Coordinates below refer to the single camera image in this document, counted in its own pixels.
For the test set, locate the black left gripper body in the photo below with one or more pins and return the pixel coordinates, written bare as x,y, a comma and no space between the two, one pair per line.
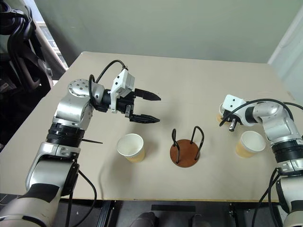
125,101

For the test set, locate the paper cup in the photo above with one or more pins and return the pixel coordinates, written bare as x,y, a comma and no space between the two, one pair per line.
251,145
220,113
133,150

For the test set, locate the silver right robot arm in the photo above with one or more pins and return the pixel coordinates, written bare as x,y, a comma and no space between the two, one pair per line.
281,125

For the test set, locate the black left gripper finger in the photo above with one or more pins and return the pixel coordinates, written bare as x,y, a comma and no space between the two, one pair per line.
148,95
144,119

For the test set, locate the black office chair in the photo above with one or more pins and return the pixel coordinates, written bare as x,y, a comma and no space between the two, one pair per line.
21,59

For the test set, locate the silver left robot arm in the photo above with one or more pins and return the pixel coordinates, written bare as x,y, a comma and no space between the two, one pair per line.
71,108

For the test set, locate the black flat strip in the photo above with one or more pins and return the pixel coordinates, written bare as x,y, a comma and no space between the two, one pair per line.
172,208

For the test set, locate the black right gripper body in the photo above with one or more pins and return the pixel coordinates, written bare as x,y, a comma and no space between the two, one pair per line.
233,118

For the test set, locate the dark rounded shape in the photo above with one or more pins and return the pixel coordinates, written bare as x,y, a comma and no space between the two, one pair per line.
198,221
144,220

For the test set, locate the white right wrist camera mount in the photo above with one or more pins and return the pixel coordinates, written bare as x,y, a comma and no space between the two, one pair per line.
233,101

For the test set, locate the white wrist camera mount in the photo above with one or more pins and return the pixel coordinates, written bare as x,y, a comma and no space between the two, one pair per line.
233,101
122,81

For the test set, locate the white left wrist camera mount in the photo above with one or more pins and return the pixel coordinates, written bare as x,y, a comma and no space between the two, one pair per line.
122,81

